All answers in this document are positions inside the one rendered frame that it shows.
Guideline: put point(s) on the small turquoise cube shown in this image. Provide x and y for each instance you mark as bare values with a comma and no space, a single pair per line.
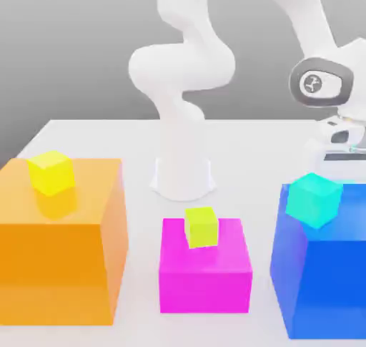
314,199

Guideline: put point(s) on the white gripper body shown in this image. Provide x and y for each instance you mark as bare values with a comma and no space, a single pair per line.
341,161

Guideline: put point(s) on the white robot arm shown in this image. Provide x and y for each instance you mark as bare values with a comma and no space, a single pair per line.
183,101

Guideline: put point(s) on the large orange box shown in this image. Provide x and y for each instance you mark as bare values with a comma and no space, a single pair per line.
51,261

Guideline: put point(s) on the large magenta box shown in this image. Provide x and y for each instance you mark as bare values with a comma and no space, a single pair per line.
204,284

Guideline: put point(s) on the small yellow cube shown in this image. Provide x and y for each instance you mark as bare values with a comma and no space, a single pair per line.
51,172

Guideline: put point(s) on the small lime cube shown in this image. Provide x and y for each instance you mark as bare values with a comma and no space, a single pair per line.
202,228

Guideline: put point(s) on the large blue box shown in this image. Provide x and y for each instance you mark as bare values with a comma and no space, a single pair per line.
334,281

